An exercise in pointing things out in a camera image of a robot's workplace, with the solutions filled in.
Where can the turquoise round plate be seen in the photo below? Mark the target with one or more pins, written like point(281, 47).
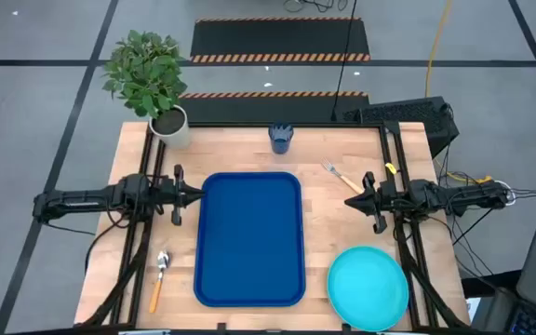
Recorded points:
point(368, 288)

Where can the small yellow tag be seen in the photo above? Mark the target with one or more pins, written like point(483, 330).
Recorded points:
point(391, 168)

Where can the black hazard-striped floor mat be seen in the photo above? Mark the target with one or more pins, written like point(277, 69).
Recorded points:
point(258, 111)
point(277, 39)

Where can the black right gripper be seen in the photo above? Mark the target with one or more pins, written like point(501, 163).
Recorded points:
point(382, 197)

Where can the green leafy plant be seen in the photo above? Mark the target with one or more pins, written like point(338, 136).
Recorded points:
point(144, 70)

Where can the white plant pot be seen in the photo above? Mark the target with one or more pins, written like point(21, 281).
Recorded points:
point(177, 137)

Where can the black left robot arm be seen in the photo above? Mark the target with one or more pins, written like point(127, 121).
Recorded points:
point(86, 197)

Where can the black computer tower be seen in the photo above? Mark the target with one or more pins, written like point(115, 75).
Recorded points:
point(407, 116)

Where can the black aluminium table frame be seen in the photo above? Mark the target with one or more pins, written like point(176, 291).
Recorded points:
point(133, 260)

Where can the dark blue cup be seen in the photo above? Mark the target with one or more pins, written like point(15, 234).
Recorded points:
point(281, 139)

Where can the blue plastic tray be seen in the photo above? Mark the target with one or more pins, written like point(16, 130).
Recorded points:
point(249, 242)

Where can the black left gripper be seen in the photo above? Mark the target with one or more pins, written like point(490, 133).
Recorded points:
point(170, 193)

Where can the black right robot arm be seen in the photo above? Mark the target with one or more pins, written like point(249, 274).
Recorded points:
point(459, 195)

